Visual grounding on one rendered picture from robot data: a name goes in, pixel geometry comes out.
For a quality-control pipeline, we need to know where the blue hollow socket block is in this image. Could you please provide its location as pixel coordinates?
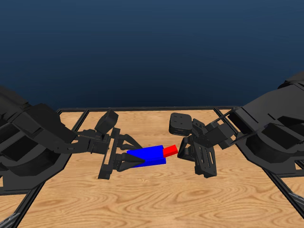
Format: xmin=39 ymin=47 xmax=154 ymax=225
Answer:
xmin=126 ymin=144 xmax=167 ymax=169

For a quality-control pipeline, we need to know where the thin red peg bar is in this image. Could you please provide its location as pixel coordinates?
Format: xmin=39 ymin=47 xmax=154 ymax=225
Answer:
xmin=162 ymin=144 xmax=179 ymax=159

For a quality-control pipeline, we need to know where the black table frame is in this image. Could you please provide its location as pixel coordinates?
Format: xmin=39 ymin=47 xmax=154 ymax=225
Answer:
xmin=0 ymin=106 xmax=304 ymax=228

